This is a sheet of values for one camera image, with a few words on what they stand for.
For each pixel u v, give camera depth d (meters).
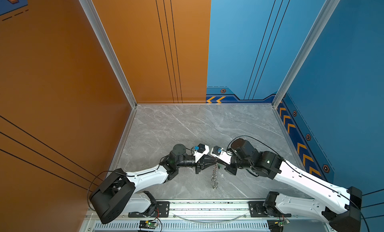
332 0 0.70
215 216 0.73
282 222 0.70
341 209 0.39
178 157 0.61
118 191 0.42
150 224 0.71
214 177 0.71
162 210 0.74
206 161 0.68
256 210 0.72
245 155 0.53
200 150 0.63
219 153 0.59
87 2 0.70
